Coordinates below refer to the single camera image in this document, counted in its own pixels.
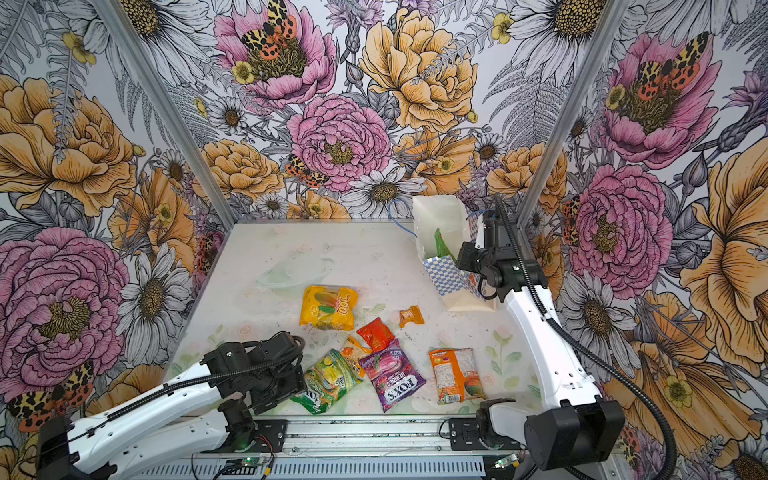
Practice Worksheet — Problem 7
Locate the green chips snack bag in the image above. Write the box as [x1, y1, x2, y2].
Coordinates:
[434, 228, 455, 260]

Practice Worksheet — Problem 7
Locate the green Fox's candy bag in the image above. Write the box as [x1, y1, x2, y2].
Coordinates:
[290, 349, 362, 415]

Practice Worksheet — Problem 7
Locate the blue checkered paper bag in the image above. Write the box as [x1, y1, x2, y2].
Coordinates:
[412, 195, 496, 312]

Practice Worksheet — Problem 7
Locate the orange yellow snack packet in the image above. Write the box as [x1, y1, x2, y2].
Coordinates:
[340, 334, 373, 381]

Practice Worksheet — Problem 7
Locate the yellow snack bag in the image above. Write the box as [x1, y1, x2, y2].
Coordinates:
[299, 285, 358, 331]

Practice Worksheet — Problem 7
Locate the small orange candy packet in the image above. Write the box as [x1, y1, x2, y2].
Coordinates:
[399, 305, 425, 329]

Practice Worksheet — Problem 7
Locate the red snack packet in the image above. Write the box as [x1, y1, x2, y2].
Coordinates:
[356, 318, 396, 353]

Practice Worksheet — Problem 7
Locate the purple Fox's candy bag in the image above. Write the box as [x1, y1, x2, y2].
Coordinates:
[359, 339, 426, 412]

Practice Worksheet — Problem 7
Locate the orange white snack bag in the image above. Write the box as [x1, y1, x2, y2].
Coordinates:
[429, 348, 486, 405]

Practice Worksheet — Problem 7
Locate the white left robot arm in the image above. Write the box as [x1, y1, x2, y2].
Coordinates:
[35, 331, 305, 479]

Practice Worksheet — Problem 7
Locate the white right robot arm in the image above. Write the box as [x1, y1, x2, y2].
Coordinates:
[458, 211, 625, 475]

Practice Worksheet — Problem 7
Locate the black corrugated right cable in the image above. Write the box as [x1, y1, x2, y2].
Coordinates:
[493, 194, 678, 480]

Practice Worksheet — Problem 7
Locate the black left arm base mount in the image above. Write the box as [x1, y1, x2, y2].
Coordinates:
[230, 419, 289, 454]

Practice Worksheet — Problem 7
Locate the white slotted cable duct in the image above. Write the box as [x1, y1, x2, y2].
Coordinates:
[136, 456, 486, 479]

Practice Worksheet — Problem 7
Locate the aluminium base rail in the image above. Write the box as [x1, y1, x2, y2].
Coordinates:
[173, 412, 619, 460]

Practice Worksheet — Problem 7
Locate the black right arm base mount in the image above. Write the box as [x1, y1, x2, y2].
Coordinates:
[439, 399, 521, 451]

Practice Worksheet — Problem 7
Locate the aluminium corner post right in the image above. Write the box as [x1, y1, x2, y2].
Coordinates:
[518, 1, 628, 224]

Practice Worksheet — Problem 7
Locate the aluminium corner post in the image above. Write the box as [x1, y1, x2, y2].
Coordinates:
[518, 1, 628, 224]
[94, 1, 237, 231]

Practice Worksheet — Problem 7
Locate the aluminium corner post left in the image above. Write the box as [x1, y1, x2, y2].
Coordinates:
[94, 1, 237, 231]

